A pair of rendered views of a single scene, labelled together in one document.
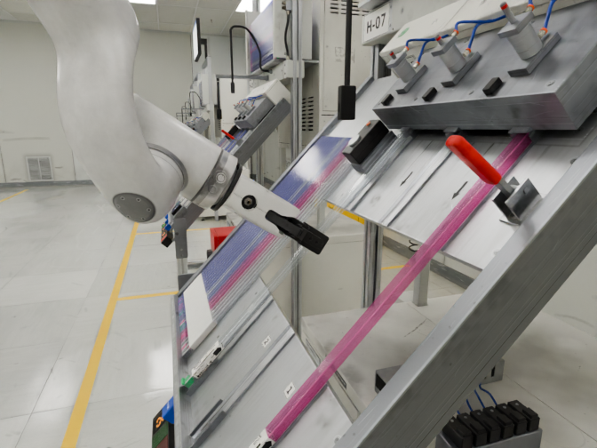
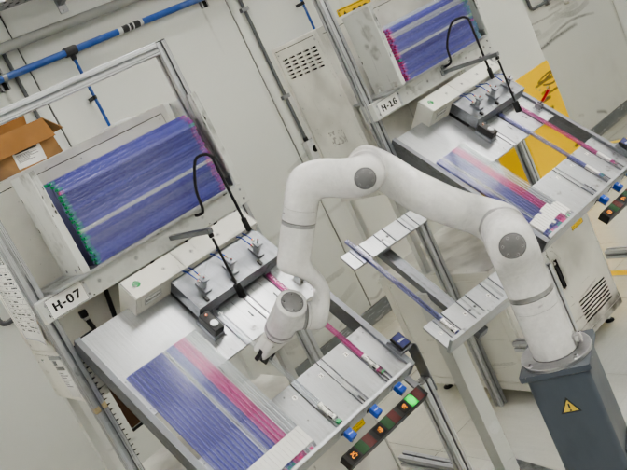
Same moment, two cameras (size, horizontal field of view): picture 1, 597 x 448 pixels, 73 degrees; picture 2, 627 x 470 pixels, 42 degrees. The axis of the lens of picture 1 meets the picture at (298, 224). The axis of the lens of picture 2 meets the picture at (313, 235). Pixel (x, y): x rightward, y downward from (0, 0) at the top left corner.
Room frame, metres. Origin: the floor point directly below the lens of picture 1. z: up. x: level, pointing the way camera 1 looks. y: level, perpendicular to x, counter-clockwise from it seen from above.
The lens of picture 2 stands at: (0.99, 2.21, 1.73)
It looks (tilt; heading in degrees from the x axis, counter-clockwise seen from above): 13 degrees down; 253
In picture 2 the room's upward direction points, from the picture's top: 26 degrees counter-clockwise
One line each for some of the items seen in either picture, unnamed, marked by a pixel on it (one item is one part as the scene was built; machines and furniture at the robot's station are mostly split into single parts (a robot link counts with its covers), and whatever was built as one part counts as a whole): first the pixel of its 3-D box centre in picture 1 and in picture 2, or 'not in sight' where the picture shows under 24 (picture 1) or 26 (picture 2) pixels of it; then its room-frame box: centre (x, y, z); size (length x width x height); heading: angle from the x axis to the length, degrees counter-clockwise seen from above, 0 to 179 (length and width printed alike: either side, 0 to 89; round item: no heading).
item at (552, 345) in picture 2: not in sight; (543, 323); (0.00, 0.46, 0.79); 0.19 x 0.19 x 0.18
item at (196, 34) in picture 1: (201, 43); not in sight; (5.19, 1.16, 2.10); 0.58 x 0.14 x 0.41; 18
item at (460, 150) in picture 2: not in sight; (508, 224); (-0.69, -0.69, 0.65); 1.01 x 0.73 x 1.29; 108
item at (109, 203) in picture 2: not in sight; (136, 187); (0.67, -0.32, 1.52); 0.51 x 0.13 x 0.27; 18
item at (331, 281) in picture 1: (262, 217); not in sight; (2.07, 0.19, 0.66); 1.01 x 0.73 x 1.31; 108
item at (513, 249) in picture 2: not in sight; (516, 256); (0.01, 0.49, 1.00); 0.19 x 0.12 x 0.24; 62
